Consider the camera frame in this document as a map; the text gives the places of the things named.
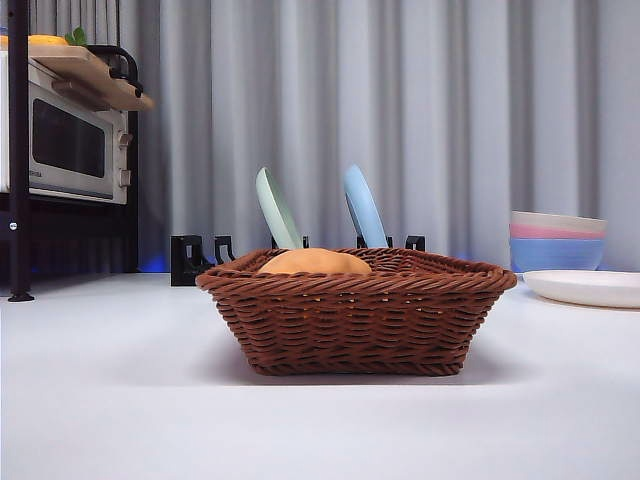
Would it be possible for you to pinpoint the pink bowl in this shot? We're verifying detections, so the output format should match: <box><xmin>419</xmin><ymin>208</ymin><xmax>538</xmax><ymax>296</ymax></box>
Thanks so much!
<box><xmin>509</xmin><ymin>223</ymin><xmax>609</xmax><ymax>241</ymax></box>

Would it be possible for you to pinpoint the brown woven wicker basket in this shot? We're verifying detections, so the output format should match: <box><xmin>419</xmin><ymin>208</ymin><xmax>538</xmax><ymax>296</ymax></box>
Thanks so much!
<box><xmin>195</xmin><ymin>247</ymin><xmax>518</xmax><ymax>377</ymax></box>

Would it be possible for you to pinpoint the light blue plate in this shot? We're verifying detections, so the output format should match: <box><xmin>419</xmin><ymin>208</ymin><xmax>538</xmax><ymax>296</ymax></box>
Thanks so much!
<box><xmin>342</xmin><ymin>164</ymin><xmax>390</xmax><ymax>250</ymax></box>

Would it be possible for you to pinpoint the brown potato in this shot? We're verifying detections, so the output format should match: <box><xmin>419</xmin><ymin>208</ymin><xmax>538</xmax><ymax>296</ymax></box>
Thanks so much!
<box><xmin>258</xmin><ymin>247</ymin><xmax>374</xmax><ymax>275</ymax></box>

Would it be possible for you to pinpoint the black curved metal handle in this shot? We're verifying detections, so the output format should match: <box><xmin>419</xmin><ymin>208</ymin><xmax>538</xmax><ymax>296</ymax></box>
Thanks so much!
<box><xmin>88</xmin><ymin>44</ymin><xmax>146</xmax><ymax>99</ymax></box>

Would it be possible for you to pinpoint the cream toaster oven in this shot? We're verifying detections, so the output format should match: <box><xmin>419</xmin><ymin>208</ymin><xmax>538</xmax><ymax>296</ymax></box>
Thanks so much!
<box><xmin>0</xmin><ymin>49</ymin><xmax>132</xmax><ymax>205</ymax></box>

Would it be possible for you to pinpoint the yellow food item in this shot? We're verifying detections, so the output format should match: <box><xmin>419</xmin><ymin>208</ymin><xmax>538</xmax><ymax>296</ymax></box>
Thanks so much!
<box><xmin>0</xmin><ymin>33</ymin><xmax>69</xmax><ymax>49</ymax></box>

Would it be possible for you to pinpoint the pale green plate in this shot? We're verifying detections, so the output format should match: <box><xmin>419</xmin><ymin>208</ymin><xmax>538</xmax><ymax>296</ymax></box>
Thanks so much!
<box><xmin>255</xmin><ymin>167</ymin><xmax>305</xmax><ymax>250</ymax></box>

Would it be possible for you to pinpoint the black metal shelf frame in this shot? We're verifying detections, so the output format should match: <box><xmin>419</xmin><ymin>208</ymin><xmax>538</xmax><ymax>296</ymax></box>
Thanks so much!
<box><xmin>0</xmin><ymin>0</ymin><xmax>141</xmax><ymax>303</ymax></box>

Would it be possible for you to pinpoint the black dish rack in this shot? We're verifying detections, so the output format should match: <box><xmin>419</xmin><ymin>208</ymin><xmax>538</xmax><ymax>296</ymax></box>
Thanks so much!
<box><xmin>170</xmin><ymin>233</ymin><xmax>427</xmax><ymax>287</ymax></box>

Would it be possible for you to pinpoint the beige bowl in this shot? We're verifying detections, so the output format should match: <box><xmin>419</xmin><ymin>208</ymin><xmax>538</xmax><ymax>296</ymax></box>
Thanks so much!
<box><xmin>510</xmin><ymin>210</ymin><xmax>609</xmax><ymax>233</ymax></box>

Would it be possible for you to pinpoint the grey pleated curtain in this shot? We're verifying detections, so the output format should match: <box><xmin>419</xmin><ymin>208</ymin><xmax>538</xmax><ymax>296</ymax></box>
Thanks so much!
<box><xmin>0</xmin><ymin>0</ymin><xmax>640</xmax><ymax>274</ymax></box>

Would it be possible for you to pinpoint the wooden cutting board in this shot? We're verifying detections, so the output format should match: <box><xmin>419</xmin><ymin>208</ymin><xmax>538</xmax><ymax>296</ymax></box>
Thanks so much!
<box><xmin>29</xmin><ymin>43</ymin><xmax>156</xmax><ymax>112</ymax></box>

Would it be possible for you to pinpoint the white plate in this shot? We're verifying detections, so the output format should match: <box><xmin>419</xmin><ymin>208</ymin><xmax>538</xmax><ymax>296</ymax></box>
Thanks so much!
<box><xmin>523</xmin><ymin>269</ymin><xmax>640</xmax><ymax>309</ymax></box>

